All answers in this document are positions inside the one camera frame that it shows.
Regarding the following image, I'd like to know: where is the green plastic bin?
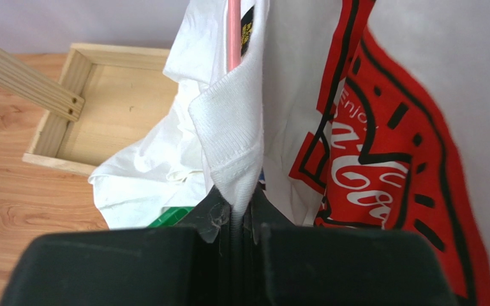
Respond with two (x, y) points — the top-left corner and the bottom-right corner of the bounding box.
(148, 207), (194, 228)

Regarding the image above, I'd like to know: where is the white flower print t-shirt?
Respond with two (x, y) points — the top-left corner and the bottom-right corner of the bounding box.
(89, 1), (270, 230)

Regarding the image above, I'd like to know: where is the pink wire hanger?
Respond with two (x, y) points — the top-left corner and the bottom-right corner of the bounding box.
(226, 0), (241, 72)

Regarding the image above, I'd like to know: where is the wooden hanger rack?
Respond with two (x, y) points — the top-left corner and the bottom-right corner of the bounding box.
(0, 43), (177, 176)

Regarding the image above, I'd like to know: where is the white t-shirt red print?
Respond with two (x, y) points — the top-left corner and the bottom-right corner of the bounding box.
(263, 1), (490, 305)

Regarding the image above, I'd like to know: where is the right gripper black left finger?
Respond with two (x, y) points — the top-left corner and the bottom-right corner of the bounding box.
(0, 189), (230, 305)

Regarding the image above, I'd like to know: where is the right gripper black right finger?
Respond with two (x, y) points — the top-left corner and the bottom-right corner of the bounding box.
(242, 189), (457, 305)

